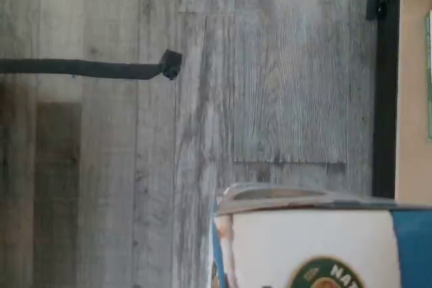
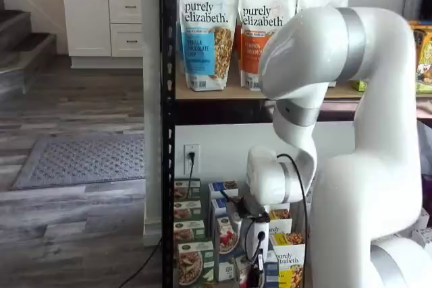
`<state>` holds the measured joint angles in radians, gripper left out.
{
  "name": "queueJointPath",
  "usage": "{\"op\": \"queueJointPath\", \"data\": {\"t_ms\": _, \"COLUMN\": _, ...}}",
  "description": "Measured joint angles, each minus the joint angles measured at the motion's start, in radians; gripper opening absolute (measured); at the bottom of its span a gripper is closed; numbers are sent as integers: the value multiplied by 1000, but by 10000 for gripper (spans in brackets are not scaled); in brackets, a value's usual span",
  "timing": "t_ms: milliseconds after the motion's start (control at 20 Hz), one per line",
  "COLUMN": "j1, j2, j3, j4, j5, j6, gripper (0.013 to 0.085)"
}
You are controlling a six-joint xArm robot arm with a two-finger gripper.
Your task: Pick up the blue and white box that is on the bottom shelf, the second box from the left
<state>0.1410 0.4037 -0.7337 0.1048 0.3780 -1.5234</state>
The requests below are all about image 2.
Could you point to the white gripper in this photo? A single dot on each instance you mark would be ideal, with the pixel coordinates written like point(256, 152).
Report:
point(266, 245)

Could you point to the blue white flax plus box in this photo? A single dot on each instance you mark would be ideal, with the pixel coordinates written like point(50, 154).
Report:
point(227, 237)
point(221, 208)
point(222, 189)
point(272, 274)

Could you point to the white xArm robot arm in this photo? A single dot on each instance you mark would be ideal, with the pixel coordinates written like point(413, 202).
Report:
point(371, 183)

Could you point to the yellow purely elizabeth box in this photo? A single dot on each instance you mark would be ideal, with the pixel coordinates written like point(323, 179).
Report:
point(281, 225)
point(290, 267)
point(279, 214)

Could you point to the green apple cinnamon oatmeal box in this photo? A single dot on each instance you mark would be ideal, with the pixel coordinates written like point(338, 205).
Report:
point(185, 189)
point(189, 232)
point(194, 264)
point(187, 212)

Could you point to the white organic pantry box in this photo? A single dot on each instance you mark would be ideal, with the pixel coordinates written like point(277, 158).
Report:
point(427, 220)
point(422, 239)

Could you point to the black metal shelf rack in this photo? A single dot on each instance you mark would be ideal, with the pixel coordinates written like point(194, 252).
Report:
point(167, 99)

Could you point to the green Bobo's apple pie box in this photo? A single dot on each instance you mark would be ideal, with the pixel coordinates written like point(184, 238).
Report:
point(358, 85)

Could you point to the yellow Bobo's box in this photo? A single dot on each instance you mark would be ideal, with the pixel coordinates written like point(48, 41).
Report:
point(423, 65)

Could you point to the grey floor mat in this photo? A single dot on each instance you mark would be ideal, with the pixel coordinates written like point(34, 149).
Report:
point(84, 163)

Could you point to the orange label granola bag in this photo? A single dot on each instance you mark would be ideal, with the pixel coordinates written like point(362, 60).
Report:
point(253, 48)

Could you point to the blue label granola bag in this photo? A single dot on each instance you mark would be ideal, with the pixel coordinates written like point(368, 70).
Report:
point(202, 48)

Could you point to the white drawer cabinet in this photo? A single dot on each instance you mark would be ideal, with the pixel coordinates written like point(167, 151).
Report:
point(87, 21)

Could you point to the grey stairs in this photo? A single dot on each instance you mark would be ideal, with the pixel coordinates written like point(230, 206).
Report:
point(20, 31)

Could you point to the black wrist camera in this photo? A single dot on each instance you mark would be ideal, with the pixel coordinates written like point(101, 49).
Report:
point(242, 207)

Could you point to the white wall outlet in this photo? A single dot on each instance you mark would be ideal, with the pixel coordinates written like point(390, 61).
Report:
point(195, 166)

